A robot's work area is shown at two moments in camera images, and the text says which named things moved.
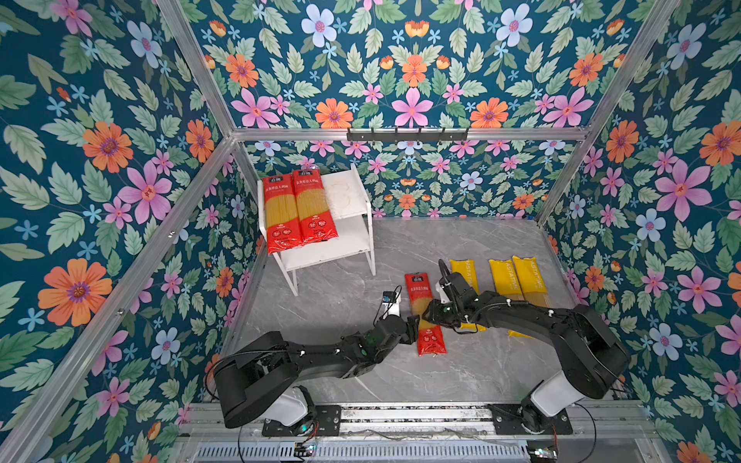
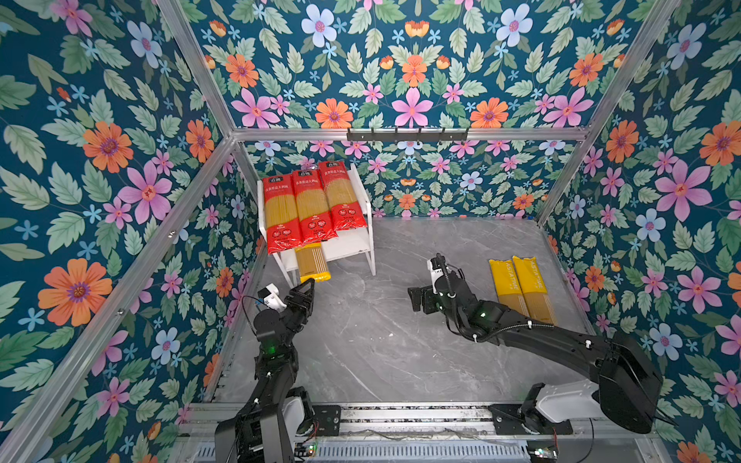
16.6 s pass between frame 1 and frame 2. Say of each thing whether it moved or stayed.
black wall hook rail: stayed
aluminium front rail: stayed
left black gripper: moved
